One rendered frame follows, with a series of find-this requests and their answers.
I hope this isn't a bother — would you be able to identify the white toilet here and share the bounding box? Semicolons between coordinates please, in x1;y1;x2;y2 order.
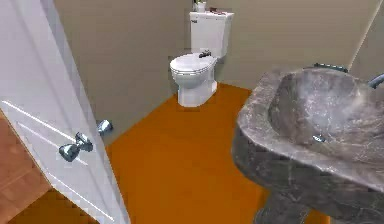
169;10;235;108

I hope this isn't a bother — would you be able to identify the silver door knob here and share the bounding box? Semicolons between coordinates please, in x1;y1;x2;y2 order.
58;131;94;163
96;118;114;137

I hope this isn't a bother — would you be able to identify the small potted plant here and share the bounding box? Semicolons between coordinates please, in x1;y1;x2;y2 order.
193;0;208;14

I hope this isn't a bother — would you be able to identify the grey stone sink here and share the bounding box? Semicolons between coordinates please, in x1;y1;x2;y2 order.
231;67;384;224

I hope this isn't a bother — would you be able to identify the grey metal towel bar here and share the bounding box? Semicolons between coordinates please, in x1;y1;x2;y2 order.
312;62;350;74

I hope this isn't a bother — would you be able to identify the white room door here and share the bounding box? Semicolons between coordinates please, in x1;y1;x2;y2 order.
0;0;132;224

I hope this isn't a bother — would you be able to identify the grey metal faucet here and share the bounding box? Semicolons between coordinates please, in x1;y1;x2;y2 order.
367;73;384;90

